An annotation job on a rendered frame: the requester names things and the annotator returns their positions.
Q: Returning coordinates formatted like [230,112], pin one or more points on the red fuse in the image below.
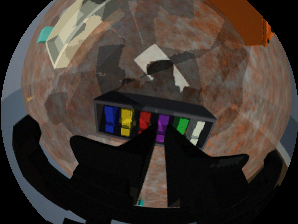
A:
[144,121]

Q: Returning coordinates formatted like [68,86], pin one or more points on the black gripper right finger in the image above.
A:
[187,167]

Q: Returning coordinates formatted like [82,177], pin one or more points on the teal cube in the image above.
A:
[44,34]

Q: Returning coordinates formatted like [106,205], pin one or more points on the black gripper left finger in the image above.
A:
[129,160]

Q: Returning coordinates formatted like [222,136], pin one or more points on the green fuse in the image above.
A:
[181,123]

